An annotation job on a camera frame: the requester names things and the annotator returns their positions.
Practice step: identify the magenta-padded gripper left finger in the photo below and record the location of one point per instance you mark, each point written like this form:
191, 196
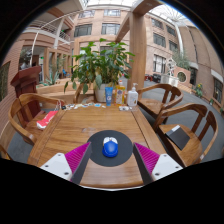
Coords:
60, 165

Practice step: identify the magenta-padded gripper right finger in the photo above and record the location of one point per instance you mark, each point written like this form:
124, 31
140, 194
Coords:
165, 165

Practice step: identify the blue and white computer mouse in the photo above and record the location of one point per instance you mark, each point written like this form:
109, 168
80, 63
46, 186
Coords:
110, 150

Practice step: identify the round dark grey mouse pad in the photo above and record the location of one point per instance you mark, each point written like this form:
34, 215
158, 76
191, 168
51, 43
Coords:
96, 146

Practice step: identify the wooden armchair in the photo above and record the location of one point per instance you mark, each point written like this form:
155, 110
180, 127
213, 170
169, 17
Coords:
16, 113
3, 153
77, 95
186, 153
151, 106

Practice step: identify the black notebook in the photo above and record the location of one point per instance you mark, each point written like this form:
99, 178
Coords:
178, 137

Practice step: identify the red and white packet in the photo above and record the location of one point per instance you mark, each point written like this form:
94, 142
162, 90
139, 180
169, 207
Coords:
46, 120

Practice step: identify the white pump bottle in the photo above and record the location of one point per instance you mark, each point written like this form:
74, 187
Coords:
132, 98

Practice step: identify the yellow liquid bottle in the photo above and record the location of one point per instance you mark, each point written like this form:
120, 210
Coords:
120, 95

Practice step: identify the blue squeeze tube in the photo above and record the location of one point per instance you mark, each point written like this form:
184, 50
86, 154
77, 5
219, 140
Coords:
109, 96

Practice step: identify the white sculpture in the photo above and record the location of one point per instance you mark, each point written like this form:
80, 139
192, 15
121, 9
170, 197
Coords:
170, 78

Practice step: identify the dark red wooden lectern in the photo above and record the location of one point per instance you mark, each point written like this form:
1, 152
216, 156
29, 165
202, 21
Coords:
25, 81

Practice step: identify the dark bust statue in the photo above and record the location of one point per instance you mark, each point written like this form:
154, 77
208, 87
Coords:
24, 63

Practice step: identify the green plant in white pot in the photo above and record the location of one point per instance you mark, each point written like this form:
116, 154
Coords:
100, 65

